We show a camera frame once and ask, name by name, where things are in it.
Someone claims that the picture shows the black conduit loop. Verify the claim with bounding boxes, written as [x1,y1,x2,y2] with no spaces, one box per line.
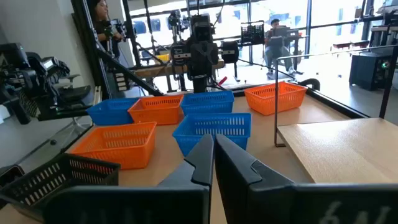
[298,78,321,91]

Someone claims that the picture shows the wooden shelf with black frame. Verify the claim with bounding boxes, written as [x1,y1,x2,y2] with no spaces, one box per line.
[273,44,398,184]

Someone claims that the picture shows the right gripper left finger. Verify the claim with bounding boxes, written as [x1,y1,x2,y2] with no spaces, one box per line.
[42,133,216,224]

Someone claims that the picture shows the black control box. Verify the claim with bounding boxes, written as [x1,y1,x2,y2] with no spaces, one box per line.
[0,164,25,189]

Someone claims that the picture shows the black office chair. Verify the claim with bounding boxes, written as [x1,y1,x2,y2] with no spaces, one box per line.
[57,73,94,131]

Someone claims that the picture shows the wooden workbench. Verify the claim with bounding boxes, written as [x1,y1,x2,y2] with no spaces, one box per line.
[133,58,226,78]

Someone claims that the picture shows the black crate on stand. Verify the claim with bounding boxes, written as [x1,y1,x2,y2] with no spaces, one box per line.
[241,21,266,45]

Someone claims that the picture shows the black metal rig frame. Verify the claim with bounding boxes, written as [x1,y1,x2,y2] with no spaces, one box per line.
[70,0,371,121]

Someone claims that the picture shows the person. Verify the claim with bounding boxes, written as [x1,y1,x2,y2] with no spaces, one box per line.
[90,0,125,60]
[264,18,298,75]

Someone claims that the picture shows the blue plastic basket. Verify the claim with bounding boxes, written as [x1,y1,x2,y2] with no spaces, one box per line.
[86,97,141,127]
[180,90,235,116]
[172,112,252,157]

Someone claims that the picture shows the black plastic basket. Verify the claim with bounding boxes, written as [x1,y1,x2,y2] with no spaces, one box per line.
[0,152,121,223]

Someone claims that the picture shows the black equipment pile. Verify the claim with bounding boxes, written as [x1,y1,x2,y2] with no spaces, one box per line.
[0,42,72,125]

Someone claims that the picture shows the orange plastic basket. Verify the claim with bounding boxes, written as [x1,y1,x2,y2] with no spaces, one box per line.
[127,94,185,126]
[243,81,308,116]
[68,121,158,171]

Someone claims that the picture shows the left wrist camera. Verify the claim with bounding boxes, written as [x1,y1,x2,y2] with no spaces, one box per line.
[190,14,217,43]

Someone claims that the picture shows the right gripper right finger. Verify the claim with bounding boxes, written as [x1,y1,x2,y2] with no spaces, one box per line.
[215,133,398,224]

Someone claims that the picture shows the black computer tower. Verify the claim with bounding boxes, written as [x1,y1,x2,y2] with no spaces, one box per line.
[348,51,393,91]

